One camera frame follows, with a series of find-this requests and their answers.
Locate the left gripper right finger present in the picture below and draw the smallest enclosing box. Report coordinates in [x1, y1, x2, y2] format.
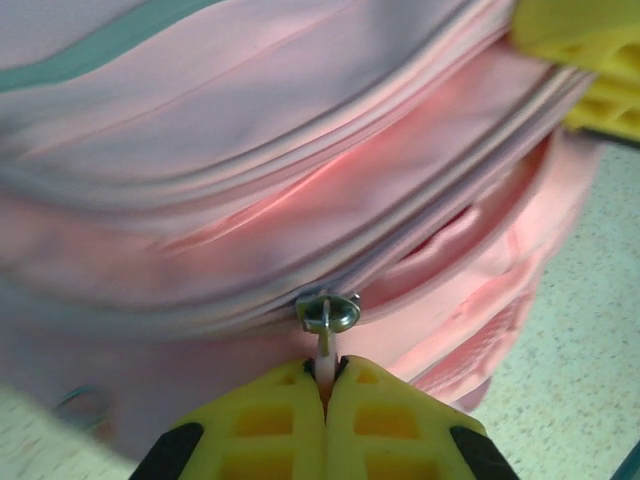
[325, 354, 522, 480]

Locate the metal zipper slider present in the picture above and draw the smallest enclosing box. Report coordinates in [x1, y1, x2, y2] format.
[294, 291, 364, 396]

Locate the pink backpack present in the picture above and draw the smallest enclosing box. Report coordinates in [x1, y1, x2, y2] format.
[0, 0, 601, 466]

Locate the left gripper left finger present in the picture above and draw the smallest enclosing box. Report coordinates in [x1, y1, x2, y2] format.
[128, 357, 329, 480]

